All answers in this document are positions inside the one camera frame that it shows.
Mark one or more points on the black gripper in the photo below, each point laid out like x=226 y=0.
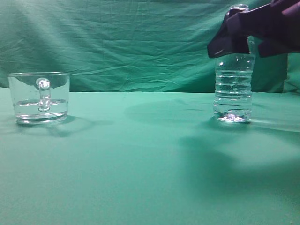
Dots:
x=276 y=26

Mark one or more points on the clear plastic water bottle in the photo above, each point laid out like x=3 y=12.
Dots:
x=234 y=67

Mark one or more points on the green backdrop cloth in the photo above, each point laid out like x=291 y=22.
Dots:
x=113 y=45

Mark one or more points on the green table cloth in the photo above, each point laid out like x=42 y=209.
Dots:
x=152 y=159

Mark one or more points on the clear glass mug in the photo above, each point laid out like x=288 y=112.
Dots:
x=40 y=97

